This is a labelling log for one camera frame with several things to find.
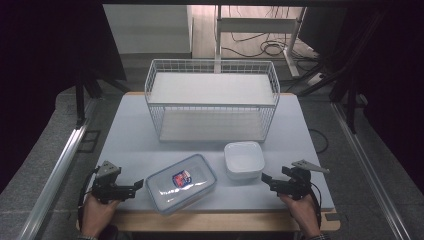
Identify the clear lidded food container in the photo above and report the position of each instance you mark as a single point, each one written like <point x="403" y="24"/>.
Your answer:
<point x="181" y="183"/>

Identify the black floor bracket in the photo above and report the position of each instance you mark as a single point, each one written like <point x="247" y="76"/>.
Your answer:
<point x="89" y="141"/>

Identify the white cabinet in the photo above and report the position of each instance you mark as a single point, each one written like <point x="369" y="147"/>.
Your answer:
<point x="150" y="30"/>

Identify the aluminium rail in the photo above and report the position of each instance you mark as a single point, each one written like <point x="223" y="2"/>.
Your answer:
<point x="56" y="173"/>
<point x="366" y="173"/>

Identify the person's left hand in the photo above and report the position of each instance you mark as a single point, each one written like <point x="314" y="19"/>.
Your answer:
<point x="96" y="215"/>

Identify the light grey table mat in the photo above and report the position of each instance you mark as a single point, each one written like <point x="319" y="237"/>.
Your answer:
<point x="133" y="150"/>

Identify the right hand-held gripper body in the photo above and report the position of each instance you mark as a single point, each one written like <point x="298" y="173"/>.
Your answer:
<point x="295" y="185"/>

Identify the white square bowl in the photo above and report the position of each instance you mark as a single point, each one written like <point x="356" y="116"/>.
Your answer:
<point x="244" y="160"/>

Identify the white metal desk frame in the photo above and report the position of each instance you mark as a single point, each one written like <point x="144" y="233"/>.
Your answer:
<point x="256" y="25"/>

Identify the person's right hand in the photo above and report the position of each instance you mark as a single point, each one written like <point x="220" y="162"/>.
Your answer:
<point x="301" y="213"/>

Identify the black metal stand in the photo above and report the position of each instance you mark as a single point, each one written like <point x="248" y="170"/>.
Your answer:
<point x="80" y="100"/>
<point x="350" y="83"/>

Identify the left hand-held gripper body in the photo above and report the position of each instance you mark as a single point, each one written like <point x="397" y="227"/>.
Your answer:
<point x="106" y="190"/>

